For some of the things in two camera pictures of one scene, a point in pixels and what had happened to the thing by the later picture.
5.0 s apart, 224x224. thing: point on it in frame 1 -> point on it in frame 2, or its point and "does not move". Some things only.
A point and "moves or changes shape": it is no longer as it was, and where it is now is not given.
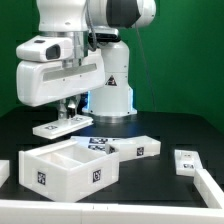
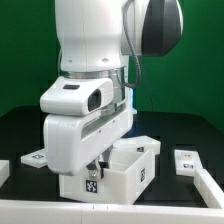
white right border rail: [208, 188] does not move
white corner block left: [4, 171] does not move
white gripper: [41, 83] -> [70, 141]
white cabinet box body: [68, 169] moves or changes shape
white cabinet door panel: [61, 126] moves or changes shape
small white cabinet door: [187, 162] does not move
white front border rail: [18, 211] does not move
